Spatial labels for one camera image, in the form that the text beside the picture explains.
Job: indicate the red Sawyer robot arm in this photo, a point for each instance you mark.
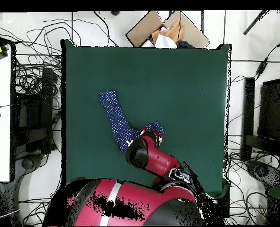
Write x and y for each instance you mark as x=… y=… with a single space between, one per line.
x=154 y=160

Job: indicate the dark blue cloth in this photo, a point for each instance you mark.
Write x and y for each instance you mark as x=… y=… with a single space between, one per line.
x=184 y=45

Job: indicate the blue polka dot pants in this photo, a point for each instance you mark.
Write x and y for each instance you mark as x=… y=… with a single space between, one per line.
x=116 y=118

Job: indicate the black rod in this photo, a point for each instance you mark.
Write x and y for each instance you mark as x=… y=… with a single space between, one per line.
x=254 y=22

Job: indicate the black metal stand frame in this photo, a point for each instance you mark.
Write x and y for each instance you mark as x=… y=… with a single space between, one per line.
x=248 y=106
x=47 y=94

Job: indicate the orange cloth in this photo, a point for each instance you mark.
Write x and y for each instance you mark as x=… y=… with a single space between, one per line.
x=175 y=32

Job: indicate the round stand foot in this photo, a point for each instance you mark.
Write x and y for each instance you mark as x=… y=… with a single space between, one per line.
x=28 y=163
x=260 y=170

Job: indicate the dark green table cloth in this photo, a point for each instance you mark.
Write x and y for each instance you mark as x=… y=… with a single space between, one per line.
x=177 y=94

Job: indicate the open cardboard box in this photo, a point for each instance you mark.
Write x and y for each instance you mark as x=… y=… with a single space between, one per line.
x=142 y=28

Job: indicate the black power adapter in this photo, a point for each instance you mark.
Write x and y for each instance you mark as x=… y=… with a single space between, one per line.
x=261 y=67

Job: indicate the white cloth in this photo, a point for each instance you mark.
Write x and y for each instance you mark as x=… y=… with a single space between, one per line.
x=164 y=42

